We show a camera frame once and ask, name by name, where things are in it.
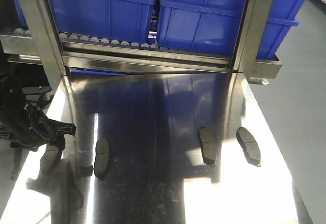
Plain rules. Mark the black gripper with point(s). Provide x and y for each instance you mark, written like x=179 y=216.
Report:
x=30 y=127

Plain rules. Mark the brake pad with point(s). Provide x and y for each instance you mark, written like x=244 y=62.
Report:
x=208 y=146
x=50 y=159
x=249 y=146
x=102 y=158

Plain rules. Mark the stainless steel roller rack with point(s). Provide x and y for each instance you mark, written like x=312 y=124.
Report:
x=44 y=46

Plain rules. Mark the left blue plastic bin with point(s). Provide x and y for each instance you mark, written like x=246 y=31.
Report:
x=123 y=20

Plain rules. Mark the blue plastic bin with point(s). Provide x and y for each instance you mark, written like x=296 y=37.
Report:
x=212 y=26
x=123 y=20

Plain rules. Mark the right blue plastic bin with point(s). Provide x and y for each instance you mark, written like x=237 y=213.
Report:
x=212 y=26

